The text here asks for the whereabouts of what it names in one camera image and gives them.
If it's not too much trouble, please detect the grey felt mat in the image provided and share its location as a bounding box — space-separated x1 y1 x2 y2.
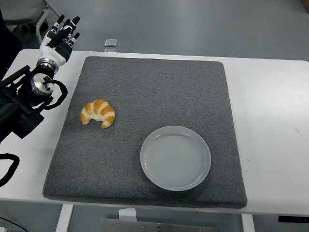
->
42 56 249 210

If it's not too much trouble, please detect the grey office chair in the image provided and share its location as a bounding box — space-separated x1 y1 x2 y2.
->
0 0 61 46

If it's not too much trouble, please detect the white table leg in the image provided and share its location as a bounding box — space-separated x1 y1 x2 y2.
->
241 214 255 232
55 204 74 232

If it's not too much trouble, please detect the round grey plate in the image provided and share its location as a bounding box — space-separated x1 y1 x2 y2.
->
140 125 212 192

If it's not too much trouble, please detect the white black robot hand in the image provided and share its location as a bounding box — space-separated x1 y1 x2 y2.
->
38 14 81 66

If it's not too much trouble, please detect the golden croissant bread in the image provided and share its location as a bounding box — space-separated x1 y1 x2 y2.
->
80 99 116 129

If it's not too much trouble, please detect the black braided cable loop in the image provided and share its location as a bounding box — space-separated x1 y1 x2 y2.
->
0 153 20 187

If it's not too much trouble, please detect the black table control panel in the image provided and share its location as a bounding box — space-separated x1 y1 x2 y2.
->
278 215 309 223

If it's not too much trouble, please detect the grey metal plate with screws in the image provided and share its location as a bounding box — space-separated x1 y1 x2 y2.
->
99 218 220 232

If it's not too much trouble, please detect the thin black floor cable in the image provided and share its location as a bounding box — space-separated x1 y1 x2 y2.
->
0 216 25 232

